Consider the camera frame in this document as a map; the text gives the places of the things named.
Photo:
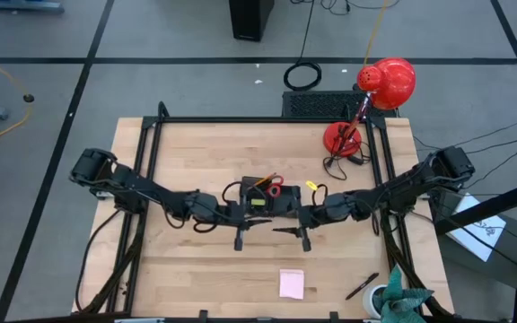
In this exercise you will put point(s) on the blue grey metal rail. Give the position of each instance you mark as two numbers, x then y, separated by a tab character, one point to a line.
25	5

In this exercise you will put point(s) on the black perforated crate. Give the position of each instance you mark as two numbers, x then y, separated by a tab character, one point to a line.
317	104

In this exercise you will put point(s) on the white printed paper sheet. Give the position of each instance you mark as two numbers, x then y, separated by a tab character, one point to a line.
476	233

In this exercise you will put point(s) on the red desk lamp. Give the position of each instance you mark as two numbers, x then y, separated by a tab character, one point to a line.
391	83

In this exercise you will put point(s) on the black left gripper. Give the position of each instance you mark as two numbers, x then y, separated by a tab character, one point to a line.
236	215

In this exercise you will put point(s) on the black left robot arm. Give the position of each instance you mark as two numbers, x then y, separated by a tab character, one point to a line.
142	184

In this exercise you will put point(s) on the black aluminium table frame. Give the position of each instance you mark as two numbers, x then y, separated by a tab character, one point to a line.
263	119

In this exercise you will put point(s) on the yellow binder clip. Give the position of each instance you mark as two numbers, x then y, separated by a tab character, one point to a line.
258	202

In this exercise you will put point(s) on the black metal beam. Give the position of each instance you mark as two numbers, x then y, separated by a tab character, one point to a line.
487	207

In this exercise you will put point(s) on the small black edge clamp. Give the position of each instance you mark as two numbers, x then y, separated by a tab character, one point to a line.
334	316
203	315

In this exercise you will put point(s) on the pink sticky note pad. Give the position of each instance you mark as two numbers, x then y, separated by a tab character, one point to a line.
291	284

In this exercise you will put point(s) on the black pen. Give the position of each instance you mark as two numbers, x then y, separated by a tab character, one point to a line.
362	286

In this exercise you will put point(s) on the white cup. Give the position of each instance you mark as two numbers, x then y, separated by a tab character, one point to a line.
370	300

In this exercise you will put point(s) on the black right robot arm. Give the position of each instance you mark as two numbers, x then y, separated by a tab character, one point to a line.
397	188

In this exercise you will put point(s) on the black mesh desk organizer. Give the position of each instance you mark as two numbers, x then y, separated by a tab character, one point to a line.
287	202

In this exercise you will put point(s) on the black tower box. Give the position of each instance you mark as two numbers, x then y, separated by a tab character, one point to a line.
249	20

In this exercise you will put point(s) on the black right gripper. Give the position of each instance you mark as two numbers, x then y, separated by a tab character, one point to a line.
312	215

